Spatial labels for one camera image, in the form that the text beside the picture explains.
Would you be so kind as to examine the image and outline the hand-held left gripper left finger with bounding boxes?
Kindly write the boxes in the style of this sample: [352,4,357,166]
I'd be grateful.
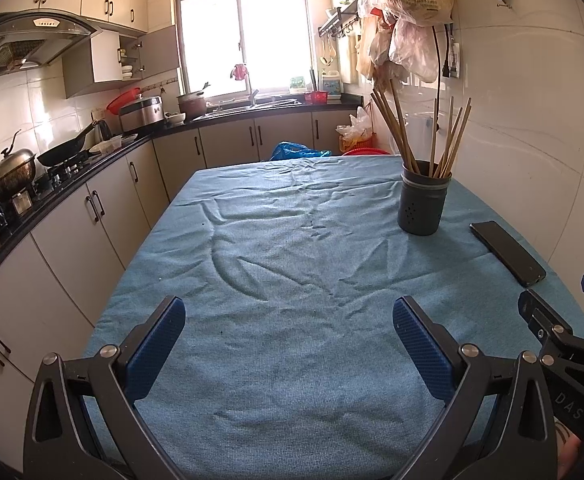
[22,295,187,480]

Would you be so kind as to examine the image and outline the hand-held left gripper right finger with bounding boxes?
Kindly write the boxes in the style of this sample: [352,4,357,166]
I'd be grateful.
[392,296,558,480]

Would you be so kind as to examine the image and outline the dark grey perforated utensil holder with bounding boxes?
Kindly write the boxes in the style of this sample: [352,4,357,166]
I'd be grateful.
[398,159,453,236]

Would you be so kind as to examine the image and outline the bunch of wooden chopsticks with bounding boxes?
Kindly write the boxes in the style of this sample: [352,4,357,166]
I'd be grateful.
[370,80,473,180]

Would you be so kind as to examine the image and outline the person's right hand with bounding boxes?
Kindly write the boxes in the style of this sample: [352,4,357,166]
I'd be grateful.
[554,420,584,480]

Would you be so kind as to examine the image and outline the black smartphone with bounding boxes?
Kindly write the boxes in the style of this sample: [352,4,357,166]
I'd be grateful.
[469,220,547,288]

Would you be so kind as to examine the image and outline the blue terry tablecloth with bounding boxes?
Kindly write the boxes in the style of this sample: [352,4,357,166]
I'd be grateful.
[79,155,584,480]

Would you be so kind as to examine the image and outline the gas stove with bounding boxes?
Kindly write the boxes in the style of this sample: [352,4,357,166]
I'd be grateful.
[34,152,92,186]

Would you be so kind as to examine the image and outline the white dish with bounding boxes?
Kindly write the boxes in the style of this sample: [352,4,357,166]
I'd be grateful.
[89,135,124,155]

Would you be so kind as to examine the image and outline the black wok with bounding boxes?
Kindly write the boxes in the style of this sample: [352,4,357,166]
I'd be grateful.
[36,121,97,167]

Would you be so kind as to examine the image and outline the clear glass pitcher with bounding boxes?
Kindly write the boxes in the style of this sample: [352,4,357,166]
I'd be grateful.
[403,110,435,161]

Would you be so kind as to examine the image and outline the clear bag with yellow contents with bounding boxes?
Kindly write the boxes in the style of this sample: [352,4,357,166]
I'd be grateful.
[336,106,375,153]

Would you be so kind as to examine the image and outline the steel lidded pot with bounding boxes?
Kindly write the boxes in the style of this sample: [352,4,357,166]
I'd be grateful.
[0,130,37,196]

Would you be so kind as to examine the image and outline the steel rice cooker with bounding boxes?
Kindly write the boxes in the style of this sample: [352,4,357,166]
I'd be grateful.
[118,95,167,131]

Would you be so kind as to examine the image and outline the blue plastic bag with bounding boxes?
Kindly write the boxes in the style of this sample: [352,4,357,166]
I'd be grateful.
[270,141,333,162]

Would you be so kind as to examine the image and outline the brown cooking pot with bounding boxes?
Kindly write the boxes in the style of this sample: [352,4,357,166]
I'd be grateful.
[177,82,211,120]

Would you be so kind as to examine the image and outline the red plastic colander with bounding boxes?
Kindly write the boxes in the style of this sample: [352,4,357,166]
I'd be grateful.
[106,87,142,115]

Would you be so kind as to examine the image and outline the white detergent container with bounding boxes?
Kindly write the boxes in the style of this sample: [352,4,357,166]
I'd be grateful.
[319,71,343,100]

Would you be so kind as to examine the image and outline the kitchen window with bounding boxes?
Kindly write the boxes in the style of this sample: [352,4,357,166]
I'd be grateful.
[171,0,330,106]

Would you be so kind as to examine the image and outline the grey range hood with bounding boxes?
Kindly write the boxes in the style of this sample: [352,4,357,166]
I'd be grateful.
[0,10,103,86]

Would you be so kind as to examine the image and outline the hanging plastic bags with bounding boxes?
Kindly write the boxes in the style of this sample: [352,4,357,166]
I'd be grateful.
[356,0,457,83]

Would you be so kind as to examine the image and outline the white wall outlet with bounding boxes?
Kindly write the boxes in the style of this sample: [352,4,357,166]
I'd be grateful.
[442,42,461,80]

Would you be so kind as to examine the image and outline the black power cable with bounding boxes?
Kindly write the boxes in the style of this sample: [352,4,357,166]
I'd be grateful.
[429,22,448,111]

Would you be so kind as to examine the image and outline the metal wall rack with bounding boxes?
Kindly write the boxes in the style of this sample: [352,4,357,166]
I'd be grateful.
[318,0,363,41]

